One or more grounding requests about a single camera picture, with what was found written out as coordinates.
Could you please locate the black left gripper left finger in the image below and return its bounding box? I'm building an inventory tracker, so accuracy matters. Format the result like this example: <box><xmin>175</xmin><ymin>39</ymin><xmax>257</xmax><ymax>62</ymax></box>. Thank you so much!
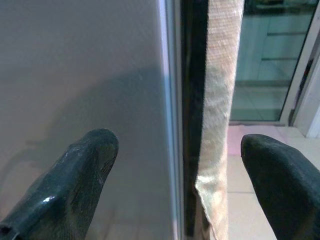
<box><xmin>0</xmin><ymin>128</ymin><xmax>120</xmax><ymax>240</ymax></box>

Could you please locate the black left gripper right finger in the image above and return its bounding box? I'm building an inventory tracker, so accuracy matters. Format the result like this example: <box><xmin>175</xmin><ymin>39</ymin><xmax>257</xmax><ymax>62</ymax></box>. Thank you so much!
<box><xmin>240</xmin><ymin>133</ymin><xmax>320</xmax><ymax>240</ymax></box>

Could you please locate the dark grey mini fridge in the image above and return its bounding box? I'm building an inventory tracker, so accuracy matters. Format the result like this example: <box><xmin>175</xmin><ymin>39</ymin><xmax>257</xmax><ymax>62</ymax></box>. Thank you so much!
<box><xmin>0</xmin><ymin>0</ymin><xmax>208</xmax><ymax>240</ymax></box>

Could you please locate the pink floor mat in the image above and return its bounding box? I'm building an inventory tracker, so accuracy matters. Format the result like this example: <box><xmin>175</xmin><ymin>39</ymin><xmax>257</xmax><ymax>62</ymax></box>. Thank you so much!
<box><xmin>224</xmin><ymin>123</ymin><xmax>301</xmax><ymax>156</ymax></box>

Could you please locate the green glass sliding door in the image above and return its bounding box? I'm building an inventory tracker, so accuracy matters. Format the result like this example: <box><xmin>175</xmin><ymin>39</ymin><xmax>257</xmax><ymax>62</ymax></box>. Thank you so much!
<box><xmin>229</xmin><ymin>0</ymin><xmax>320</xmax><ymax>138</ymax></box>

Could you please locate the beige cloth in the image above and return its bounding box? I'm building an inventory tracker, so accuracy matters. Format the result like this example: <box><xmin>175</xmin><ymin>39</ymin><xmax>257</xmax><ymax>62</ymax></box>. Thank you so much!
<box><xmin>193</xmin><ymin>0</ymin><xmax>245</xmax><ymax>240</ymax></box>

